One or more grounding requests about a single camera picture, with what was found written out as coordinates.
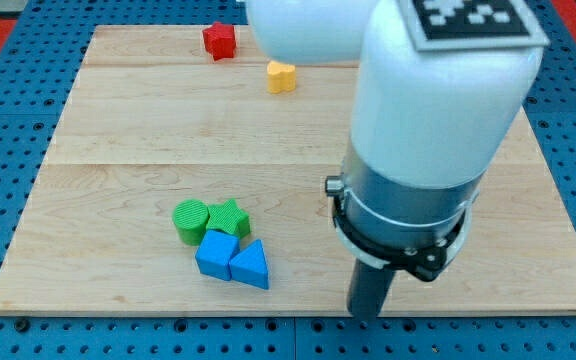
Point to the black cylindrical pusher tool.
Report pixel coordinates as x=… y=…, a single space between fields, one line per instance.
x=368 y=289

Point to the green cylinder block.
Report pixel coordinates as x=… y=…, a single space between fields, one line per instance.
x=190 y=218

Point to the yellow heart block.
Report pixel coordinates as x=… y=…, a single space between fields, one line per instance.
x=281 y=77

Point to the black white fiducial marker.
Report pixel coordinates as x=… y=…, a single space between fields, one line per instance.
x=450 y=25

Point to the red star block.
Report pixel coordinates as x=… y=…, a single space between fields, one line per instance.
x=220 y=40

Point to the green star block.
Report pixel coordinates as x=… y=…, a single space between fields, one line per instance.
x=229 y=218

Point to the blue cube block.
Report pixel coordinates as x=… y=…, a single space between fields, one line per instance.
x=214 y=254

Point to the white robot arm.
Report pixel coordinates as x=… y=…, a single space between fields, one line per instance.
x=439 y=85

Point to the blue triangle block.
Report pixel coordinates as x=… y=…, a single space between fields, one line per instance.
x=250 y=266

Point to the wooden board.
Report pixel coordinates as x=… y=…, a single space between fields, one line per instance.
x=151 y=121

